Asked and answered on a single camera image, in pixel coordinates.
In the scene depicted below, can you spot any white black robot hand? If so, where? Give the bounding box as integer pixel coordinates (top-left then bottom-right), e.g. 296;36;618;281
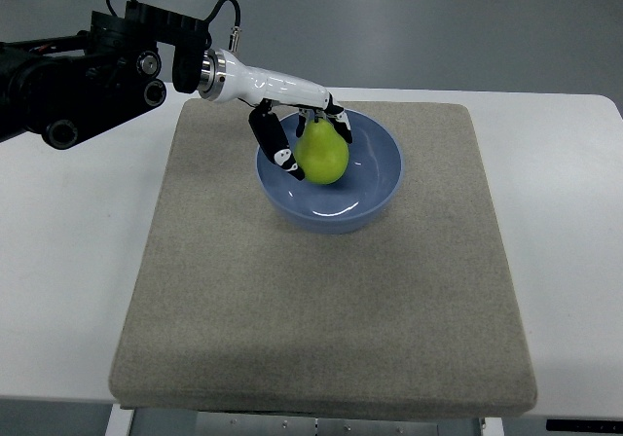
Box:
198;49;352;180

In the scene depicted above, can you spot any green pear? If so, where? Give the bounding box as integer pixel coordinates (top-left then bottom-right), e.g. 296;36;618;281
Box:
294;119;349;185

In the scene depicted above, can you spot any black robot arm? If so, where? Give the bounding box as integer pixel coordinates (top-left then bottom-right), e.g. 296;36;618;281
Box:
1;0;239;150

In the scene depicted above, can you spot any blue bowl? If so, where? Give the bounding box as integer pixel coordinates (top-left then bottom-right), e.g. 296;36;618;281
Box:
255;109;404;235

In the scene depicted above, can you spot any grey felt mat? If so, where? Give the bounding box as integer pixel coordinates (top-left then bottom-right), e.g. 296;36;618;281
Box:
109;99;537;419

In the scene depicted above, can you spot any metal table frame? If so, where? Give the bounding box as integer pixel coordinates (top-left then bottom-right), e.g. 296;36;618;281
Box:
105;404;505;435

